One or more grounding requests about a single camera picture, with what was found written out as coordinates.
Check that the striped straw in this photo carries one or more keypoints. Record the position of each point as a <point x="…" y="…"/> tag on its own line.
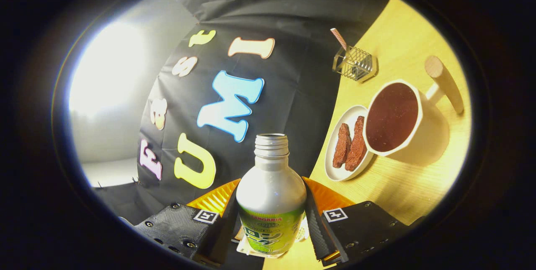
<point x="338" y="38"/>

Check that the wooden table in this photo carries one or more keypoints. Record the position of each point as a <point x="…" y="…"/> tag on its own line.
<point x="402" y="186"/>

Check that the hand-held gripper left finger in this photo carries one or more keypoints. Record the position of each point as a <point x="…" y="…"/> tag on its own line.
<point x="225" y="229"/>

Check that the brown meat piece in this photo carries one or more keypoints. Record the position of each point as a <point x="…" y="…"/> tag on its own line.
<point x="341" y="146"/>
<point x="356" y="148"/>

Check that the black backdrop cloth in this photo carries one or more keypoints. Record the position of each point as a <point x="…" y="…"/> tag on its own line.
<point x="293" y="94"/>

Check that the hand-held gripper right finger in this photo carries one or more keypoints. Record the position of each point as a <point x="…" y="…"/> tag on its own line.
<point x="316" y="229"/>

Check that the silver bottle with green label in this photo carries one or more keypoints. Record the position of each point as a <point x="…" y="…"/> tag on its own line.
<point x="271" y="194"/>

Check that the white round plate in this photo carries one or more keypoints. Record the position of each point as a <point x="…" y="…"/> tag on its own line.
<point x="335" y="173"/>

